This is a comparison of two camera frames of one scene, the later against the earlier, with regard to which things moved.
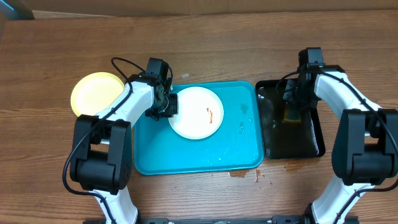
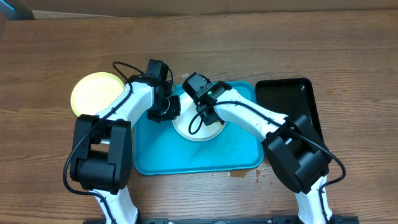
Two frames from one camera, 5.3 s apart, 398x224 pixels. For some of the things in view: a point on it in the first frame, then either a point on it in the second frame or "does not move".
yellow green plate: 94,92 does not move
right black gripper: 290,94 → 206,115
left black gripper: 174,109 does not move
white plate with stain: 200,113 does not move
